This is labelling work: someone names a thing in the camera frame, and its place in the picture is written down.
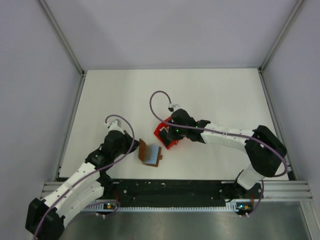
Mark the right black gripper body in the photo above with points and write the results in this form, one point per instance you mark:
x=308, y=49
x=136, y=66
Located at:
x=177, y=133

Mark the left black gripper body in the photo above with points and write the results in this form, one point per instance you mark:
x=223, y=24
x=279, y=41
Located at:
x=125, y=144

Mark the red plastic card bin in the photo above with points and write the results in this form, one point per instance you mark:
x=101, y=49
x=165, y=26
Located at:
x=166, y=126

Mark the brown leather card holder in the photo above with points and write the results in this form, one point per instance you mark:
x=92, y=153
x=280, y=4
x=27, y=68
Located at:
x=149, y=154

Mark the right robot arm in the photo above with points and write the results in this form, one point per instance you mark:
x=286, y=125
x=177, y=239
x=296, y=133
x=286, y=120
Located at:
x=264, y=150

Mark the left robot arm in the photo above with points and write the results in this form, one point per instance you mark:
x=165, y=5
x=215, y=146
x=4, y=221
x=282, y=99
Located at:
x=48, y=217

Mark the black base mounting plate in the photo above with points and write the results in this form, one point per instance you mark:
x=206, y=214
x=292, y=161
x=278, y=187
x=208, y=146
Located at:
x=178, y=193

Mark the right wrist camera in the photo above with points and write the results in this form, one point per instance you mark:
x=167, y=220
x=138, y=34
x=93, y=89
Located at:
x=173, y=107

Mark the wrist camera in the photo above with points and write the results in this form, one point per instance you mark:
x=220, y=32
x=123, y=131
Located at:
x=173, y=107
x=115, y=125

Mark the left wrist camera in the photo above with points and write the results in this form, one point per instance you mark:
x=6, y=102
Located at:
x=115, y=125

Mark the white slotted cable duct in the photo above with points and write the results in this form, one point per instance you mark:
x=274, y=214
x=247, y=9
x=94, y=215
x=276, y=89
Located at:
x=229, y=207

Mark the aluminium frame left post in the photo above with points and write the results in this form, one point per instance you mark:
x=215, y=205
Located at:
x=60, y=36

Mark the aluminium frame post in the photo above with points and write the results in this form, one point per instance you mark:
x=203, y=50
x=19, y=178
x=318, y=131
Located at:
x=60, y=36
x=299, y=5

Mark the aluminium frame front rail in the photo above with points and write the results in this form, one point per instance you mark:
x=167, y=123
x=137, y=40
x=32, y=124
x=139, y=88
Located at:
x=281, y=190

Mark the aluminium frame right post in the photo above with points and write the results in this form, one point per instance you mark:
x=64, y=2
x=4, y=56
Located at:
x=299, y=5

